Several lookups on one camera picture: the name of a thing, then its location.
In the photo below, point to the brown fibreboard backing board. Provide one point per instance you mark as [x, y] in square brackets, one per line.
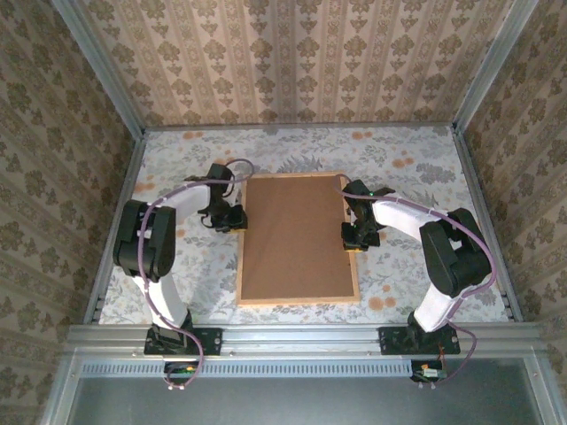
[297, 239]

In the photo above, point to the light wooden picture frame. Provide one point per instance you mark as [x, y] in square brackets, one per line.
[297, 301]

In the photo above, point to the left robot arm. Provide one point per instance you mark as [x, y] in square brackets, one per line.
[159, 292]

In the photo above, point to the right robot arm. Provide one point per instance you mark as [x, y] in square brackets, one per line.
[403, 214]

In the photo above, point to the floral print tablecloth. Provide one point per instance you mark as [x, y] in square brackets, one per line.
[310, 146]

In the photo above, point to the black connector board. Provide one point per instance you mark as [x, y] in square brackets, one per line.
[429, 371]
[179, 374]

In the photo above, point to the grey metal panel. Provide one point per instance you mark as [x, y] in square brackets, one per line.
[301, 403]

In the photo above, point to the aluminium lower beam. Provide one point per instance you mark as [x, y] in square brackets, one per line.
[59, 389]
[544, 389]

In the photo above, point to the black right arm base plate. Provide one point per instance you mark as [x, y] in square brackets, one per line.
[392, 341]

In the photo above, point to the aluminium table side rail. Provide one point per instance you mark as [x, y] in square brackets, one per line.
[130, 177]
[479, 199]

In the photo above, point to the aluminium mounting rail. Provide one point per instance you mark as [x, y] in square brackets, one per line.
[301, 341]

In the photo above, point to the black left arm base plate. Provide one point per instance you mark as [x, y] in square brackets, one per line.
[208, 341]

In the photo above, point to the thin aluminium table rail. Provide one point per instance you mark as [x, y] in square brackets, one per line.
[310, 126]

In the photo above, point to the aluminium enclosure post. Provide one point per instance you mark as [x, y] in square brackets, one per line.
[100, 66]
[491, 66]

